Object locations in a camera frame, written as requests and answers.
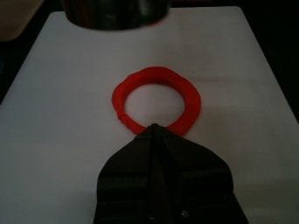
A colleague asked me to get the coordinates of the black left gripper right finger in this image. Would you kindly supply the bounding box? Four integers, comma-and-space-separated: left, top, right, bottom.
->
149, 123, 249, 224

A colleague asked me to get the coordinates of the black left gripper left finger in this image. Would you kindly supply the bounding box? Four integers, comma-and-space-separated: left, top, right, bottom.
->
92, 122, 161, 224

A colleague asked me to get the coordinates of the red dough ring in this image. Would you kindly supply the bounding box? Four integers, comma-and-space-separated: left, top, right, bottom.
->
110, 66, 203, 137

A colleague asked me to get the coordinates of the round metal bowl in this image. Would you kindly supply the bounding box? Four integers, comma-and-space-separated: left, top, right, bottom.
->
60, 0, 173, 32

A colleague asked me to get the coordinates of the white cutting board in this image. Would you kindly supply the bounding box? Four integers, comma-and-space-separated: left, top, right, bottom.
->
0, 5, 299, 224

